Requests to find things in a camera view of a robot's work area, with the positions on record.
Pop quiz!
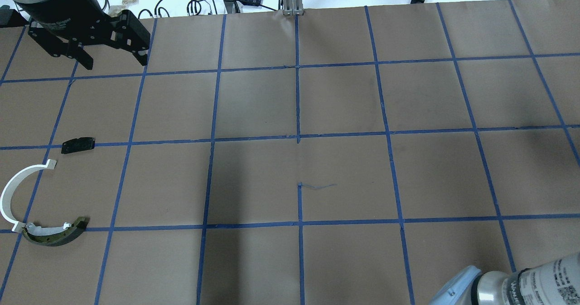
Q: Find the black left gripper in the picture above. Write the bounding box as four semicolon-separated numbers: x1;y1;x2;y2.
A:
28;10;151;70

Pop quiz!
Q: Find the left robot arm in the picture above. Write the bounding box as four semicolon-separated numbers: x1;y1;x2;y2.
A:
13;0;151;70

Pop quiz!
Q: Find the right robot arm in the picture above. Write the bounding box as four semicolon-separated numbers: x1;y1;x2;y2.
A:
429;252;580;305

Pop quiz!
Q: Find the black brake pad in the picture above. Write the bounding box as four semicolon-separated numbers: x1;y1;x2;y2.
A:
61;136;96;155

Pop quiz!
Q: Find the olive brake shoe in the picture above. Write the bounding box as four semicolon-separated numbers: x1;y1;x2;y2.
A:
21;217;90;247

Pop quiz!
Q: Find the white curved plastic bracket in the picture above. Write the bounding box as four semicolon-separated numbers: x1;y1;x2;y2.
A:
0;159;57;233

